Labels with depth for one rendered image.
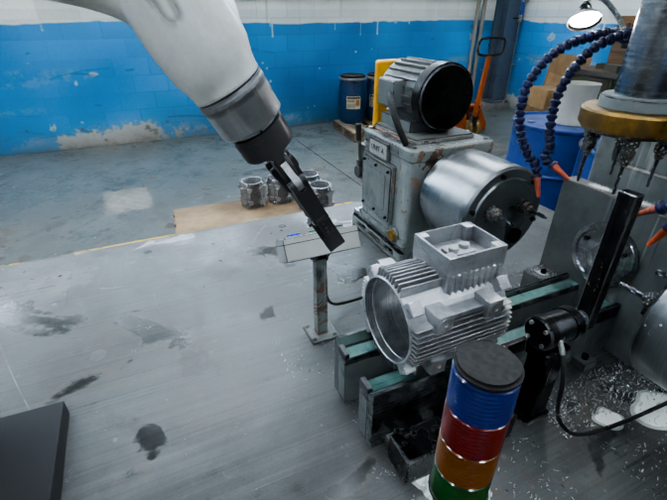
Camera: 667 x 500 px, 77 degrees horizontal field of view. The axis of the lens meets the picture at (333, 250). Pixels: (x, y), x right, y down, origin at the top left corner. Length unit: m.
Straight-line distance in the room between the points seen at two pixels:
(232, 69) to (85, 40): 5.53
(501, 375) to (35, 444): 0.78
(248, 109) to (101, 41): 5.51
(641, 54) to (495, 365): 0.65
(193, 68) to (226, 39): 0.05
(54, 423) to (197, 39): 0.72
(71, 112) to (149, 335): 5.16
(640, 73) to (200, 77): 0.71
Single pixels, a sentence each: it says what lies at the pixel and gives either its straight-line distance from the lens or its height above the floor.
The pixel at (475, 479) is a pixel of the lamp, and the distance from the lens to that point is 0.48.
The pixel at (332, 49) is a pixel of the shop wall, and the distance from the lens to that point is 6.61.
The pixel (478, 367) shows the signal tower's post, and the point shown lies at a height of 1.22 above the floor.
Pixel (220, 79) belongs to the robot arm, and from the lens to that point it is 0.52.
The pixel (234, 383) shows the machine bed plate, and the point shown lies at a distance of 0.96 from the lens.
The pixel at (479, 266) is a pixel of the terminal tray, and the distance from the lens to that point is 0.74.
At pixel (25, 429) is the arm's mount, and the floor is 0.84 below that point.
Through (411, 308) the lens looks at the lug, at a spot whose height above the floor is 1.09.
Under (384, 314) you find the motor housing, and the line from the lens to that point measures 0.84.
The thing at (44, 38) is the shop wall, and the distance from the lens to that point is 6.06.
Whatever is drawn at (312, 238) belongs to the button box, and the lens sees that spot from 0.88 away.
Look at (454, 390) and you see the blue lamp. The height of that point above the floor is 1.19.
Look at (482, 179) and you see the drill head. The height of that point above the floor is 1.14.
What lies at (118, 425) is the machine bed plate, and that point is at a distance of 0.96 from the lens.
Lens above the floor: 1.49
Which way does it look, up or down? 30 degrees down
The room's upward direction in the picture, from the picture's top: straight up
